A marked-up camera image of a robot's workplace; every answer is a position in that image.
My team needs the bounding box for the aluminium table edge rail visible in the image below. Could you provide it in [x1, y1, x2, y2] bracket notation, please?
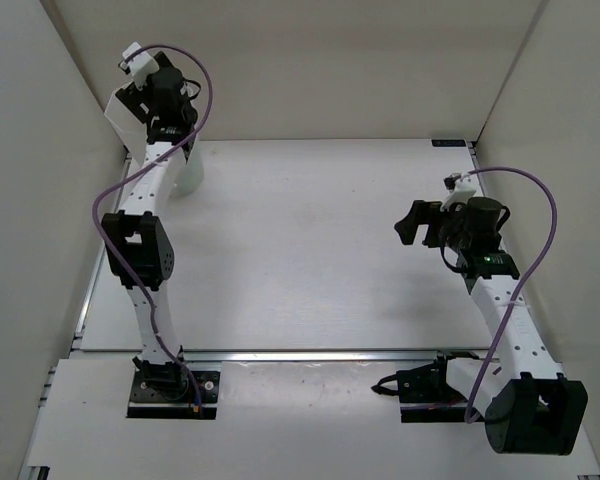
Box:
[69, 348, 511, 365]

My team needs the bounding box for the tall white plastic bin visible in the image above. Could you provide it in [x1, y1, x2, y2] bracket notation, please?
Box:
[104, 93, 204, 197]

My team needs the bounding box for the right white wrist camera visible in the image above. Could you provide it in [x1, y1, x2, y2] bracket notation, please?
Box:
[440, 173, 477, 212]

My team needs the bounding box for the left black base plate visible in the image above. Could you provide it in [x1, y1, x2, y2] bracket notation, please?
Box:
[126, 357, 221, 420]

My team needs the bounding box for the purple cable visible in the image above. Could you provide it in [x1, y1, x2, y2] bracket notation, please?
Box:
[92, 44, 215, 411]
[399, 167, 559, 425]

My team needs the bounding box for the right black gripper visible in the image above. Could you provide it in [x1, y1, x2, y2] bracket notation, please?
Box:
[396, 199, 472, 254]

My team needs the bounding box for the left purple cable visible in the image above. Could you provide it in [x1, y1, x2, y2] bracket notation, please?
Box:
[92, 44, 215, 411]

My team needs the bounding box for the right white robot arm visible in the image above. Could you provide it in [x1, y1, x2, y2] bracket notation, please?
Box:
[371, 197, 588, 456]

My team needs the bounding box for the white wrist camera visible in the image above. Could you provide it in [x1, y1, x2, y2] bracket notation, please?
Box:
[440, 173, 477, 212]
[119, 42, 160, 90]

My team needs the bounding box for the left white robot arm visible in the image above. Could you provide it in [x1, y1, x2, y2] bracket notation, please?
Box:
[101, 67, 201, 409]

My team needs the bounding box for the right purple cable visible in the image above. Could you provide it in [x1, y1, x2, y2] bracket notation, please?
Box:
[399, 167, 559, 425]

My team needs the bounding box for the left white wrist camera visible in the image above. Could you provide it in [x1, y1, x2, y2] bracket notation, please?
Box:
[119, 42, 160, 90]

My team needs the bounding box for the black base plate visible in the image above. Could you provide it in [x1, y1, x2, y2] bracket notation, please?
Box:
[396, 365, 466, 424]
[126, 357, 221, 420]

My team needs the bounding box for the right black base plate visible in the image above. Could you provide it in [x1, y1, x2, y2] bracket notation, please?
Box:
[396, 365, 466, 424]

